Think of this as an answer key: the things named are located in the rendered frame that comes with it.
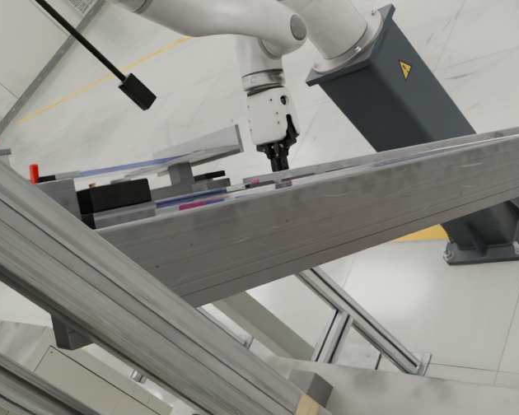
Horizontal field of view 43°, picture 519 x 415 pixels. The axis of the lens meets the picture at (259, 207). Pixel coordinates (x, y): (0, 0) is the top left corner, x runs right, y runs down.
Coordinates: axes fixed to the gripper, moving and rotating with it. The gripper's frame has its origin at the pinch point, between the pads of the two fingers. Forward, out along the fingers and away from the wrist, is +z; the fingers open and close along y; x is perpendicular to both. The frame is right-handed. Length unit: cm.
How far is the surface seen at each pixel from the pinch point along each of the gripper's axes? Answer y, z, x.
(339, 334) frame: 10.8, 40.2, -18.5
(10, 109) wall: 748, -139, -245
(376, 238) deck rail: -60, 7, 47
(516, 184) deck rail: -60, 6, 23
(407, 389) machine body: -39, 32, 21
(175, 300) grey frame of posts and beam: -64, 6, 69
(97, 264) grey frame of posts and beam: -64, 3, 73
